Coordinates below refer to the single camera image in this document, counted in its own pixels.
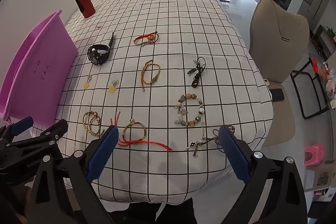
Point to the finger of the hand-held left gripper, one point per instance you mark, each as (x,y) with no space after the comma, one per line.
(22,124)
(52,132)

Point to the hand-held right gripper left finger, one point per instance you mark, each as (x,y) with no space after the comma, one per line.
(102,153)

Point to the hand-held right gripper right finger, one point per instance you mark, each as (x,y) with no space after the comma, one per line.
(233,153)

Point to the yellow flower earring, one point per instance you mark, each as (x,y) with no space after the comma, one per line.
(86,85)
(112,89)

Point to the pink plastic bin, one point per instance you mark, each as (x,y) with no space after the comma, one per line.
(39,69)

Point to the pink plastic stool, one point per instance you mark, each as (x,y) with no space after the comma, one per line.
(315,151)

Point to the person's dark clothing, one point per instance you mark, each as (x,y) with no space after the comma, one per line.
(157,214)

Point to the black wrist watch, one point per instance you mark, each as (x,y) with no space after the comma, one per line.
(98,54)

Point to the beige chair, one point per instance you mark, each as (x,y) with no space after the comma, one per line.
(275,29)

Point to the red metal bottle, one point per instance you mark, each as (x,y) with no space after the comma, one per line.
(85,3)

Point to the white checked tablecloth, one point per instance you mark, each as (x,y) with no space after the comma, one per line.
(183,29)

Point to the black metal frame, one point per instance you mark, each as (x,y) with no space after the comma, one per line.
(309,77)

